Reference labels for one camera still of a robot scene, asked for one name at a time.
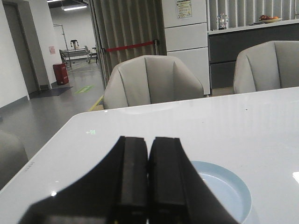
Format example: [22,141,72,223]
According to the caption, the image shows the red barrier belt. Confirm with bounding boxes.
[106,41,155,52]

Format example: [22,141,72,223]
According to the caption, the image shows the small figurine on counter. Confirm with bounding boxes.
[217,13,228,30]

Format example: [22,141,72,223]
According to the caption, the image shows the grey chair near corner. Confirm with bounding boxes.
[0,130,28,189]

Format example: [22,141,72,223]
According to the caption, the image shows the grey upholstered chair right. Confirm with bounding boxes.
[233,41,299,94]

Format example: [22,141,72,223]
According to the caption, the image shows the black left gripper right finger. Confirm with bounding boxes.
[149,137,237,224]

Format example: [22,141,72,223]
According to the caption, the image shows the dark floor mat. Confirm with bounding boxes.
[32,86,72,98]

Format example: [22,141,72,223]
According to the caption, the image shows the grey upholstered chair left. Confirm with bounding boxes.
[103,55,204,109]

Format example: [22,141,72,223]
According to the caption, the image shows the pink wall notice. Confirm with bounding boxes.
[49,46,56,55]

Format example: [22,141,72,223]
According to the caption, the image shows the dark grey counter cabinet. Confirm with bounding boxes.
[208,21,299,89]

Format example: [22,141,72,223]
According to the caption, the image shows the white cabinet with drawers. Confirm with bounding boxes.
[162,0,210,95]

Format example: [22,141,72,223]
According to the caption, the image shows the metal frame table background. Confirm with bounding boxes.
[59,45,98,66]

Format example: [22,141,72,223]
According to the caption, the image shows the light blue round plate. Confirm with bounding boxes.
[192,161,252,224]

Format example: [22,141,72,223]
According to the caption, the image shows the grey upholstered chair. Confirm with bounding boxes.
[233,41,299,94]
[103,55,204,109]

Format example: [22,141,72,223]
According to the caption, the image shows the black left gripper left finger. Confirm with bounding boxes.
[19,136,148,224]

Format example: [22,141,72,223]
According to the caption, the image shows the red bin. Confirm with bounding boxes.
[53,63,69,85]

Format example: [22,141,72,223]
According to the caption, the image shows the paper notice on cabinet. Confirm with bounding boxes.
[176,0,192,19]

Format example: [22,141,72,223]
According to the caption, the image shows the fruit bowl on counter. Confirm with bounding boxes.
[259,15,282,23]

